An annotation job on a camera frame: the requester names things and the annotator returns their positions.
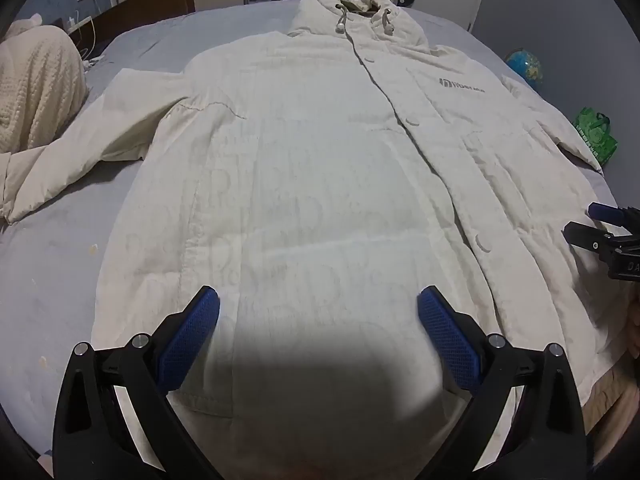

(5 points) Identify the cream hooded padded coat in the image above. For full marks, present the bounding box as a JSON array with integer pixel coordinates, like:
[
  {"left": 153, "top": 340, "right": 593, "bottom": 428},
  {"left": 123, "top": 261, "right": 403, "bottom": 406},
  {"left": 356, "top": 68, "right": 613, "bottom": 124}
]
[{"left": 0, "top": 0, "right": 633, "bottom": 480}]

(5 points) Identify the green printed bag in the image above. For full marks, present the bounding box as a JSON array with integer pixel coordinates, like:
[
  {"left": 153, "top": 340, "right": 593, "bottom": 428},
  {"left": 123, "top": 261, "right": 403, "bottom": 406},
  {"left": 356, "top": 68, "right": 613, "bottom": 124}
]
[{"left": 572, "top": 106, "right": 618, "bottom": 168}]

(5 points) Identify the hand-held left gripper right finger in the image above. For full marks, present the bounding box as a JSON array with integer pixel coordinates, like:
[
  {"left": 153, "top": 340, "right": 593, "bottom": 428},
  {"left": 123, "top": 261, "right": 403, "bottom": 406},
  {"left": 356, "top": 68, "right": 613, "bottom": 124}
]
[{"left": 417, "top": 286, "right": 588, "bottom": 480}]

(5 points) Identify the cream knitted blanket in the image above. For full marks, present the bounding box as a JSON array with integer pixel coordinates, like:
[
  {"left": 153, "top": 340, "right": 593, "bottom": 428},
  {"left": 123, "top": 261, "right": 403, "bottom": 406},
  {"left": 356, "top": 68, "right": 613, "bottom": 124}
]
[{"left": 0, "top": 15, "right": 90, "bottom": 156}]

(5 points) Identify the brown wooden headboard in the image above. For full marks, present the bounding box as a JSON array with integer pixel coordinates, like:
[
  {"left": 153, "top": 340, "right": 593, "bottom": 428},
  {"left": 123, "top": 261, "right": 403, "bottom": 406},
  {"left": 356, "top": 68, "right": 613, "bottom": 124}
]
[{"left": 50, "top": 0, "right": 196, "bottom": 43}]

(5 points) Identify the bed with grey-blue sheet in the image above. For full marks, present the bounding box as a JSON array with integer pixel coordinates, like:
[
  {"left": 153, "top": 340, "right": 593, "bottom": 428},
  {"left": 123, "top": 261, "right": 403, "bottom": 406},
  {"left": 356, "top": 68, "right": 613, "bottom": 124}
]
[{"left": 0, "top": 0, "right": 640, "bottom": 461}]

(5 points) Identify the blue globe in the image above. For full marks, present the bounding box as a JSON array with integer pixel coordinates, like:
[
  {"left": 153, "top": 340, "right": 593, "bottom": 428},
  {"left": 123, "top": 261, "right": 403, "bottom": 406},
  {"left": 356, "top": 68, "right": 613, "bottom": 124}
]
[{"left": 505, "top": 49, "right": 543, "bottom": 85}]

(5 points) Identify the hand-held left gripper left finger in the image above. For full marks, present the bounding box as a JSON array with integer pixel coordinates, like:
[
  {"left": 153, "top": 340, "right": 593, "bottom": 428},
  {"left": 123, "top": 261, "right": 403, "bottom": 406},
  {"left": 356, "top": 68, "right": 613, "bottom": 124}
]
[{"left": 52, "top": 286, "right": 223, "bottom": 480}]

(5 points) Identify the white charger cable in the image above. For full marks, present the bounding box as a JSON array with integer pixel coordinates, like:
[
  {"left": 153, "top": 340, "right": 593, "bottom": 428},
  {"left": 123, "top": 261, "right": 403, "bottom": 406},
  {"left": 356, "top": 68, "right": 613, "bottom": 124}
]
[{"left": 70, "top": 7, "right": 103, "bottom": 63}]

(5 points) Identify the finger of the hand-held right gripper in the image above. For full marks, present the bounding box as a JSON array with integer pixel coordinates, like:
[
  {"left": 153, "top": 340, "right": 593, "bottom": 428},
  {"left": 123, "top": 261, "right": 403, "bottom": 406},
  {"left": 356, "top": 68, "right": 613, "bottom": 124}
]
[
  {"left": 587, "top": 202, "right": 640, "bottom": 228},
  {"left": 561, "top": 221, "right": 616, "bottom": 263}
]

